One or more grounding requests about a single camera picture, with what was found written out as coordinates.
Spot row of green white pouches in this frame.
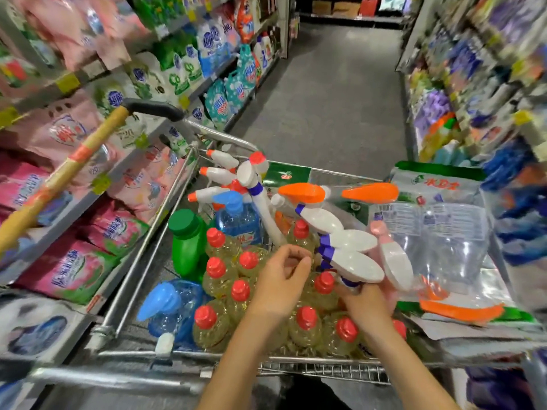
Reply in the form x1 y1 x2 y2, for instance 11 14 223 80
89 34 206 150

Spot person's left hand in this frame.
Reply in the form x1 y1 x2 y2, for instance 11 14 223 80
248 243 315 319

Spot green capped cleaner bottle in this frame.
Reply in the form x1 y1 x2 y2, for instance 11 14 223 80
168 207 211 284

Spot stack of pink detergent pouches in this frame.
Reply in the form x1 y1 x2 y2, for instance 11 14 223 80
0 0 198 308

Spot distant store shelving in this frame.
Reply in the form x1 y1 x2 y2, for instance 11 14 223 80
299 0 407 26

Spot row of purple cleaner bottles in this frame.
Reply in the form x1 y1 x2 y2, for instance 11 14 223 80
414 85 454 142

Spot store shelving with refill pouches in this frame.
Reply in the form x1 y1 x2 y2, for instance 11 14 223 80
0 0 292 410

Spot person's left forearm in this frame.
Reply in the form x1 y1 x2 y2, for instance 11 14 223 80
198 307 283 410

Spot row of teal blue pouches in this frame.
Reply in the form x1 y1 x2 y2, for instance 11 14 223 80
192 4 279 125

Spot stack of white blue pouches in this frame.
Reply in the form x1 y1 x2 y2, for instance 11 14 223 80
0 294 82 364

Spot cluster of teal cleaner bottles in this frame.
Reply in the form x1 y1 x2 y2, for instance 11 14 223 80
431 136 467 167

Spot person's right forearm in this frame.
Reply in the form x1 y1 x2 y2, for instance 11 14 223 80
359 324 463 410

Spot large green white cleaner pouch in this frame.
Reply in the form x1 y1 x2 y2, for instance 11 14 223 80
389 160 490 210
402 303 547 364
260 162 316 191

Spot grey shopping cart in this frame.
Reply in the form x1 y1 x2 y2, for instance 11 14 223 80
0 98 547 398

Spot person's right hand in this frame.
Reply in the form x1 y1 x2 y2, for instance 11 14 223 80
340 279 403 339

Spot cluster of yellow red-capped bottles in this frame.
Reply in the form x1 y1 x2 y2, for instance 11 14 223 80
190 219 411 359

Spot cluster of blue cleaner bottles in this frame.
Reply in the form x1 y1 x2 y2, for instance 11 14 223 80
479 136 547 244

